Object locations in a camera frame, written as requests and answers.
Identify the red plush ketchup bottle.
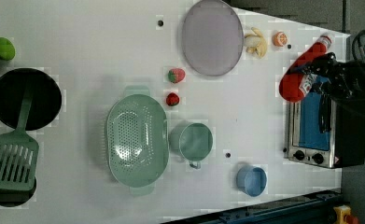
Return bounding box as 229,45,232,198
278,33,334,103

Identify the black round pot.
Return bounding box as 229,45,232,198
0,182,37,207

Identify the green plush lime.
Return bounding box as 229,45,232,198
0,37,16,61

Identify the red plush strawberry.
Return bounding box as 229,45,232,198
166,92,180,106

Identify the green metal mug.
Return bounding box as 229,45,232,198
169,121,214,169

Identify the pink plush strawberry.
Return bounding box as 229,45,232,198
167,68,186,83

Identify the green slotted spatula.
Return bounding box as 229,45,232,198
0,93,39,191

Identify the blue cup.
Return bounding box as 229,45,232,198
236,165,267,197

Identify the blue metal frame rail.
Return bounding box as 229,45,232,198
162,190,344,224

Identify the yellow red clamp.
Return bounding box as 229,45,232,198
333,205,360,224

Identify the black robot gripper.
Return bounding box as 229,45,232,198
290,52,365,99

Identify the plush orange slice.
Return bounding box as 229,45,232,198
273,32,288,47

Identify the black frying pan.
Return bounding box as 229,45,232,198
0,68,62,131

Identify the silver toaster oven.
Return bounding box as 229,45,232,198
288,92,365,169

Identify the grey round plate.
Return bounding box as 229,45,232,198
181,0,244,76

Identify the green oval strainer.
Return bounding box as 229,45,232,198
105,86,169,196

